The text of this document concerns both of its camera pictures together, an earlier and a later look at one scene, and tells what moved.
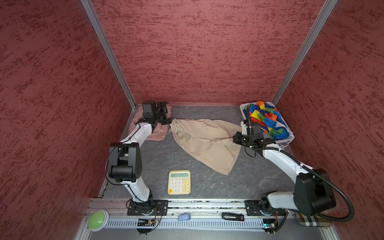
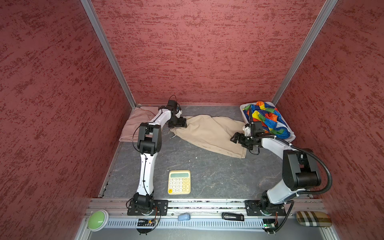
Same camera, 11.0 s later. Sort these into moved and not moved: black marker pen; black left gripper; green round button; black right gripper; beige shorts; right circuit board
Moved: black left gripper; beige shorts
Not moved: black right gripper; black marker pen; right circuit board; green round button
